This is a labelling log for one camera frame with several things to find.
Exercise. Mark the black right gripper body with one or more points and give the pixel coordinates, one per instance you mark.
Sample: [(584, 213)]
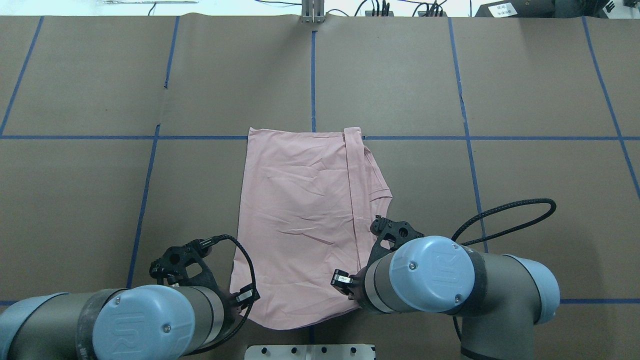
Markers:
[(342, 279)]

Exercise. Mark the pink t-shirt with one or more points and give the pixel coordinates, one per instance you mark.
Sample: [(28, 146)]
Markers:
[(307, 202)]

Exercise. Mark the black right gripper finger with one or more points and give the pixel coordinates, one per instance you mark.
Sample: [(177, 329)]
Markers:
[(343, 282)]

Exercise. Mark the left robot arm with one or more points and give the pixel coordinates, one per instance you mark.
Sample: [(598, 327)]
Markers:
[(184, 313)]

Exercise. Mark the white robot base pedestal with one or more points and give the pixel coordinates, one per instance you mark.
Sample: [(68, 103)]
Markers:
[(354, 351)]

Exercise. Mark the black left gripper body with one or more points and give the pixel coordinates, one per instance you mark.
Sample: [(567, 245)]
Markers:
[(243, 297)]

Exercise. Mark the aluminium frame post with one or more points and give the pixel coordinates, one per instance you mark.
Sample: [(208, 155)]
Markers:
[(313, 11)]

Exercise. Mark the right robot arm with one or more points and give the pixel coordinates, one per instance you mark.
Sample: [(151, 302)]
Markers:
[(500, 298)]

